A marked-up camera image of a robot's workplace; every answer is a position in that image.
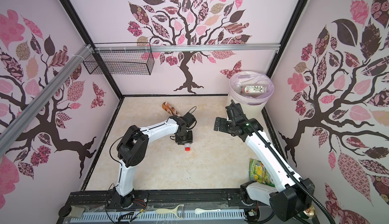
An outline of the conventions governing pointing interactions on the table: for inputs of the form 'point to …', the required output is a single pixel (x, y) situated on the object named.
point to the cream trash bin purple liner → (253, 106)
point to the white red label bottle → (253, 89)
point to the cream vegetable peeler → (173, 211)
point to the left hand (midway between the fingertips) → (188, 144)
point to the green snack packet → (258, 172)
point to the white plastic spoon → (200, 211)
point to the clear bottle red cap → (187, 147)
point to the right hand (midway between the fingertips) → (223, 123)
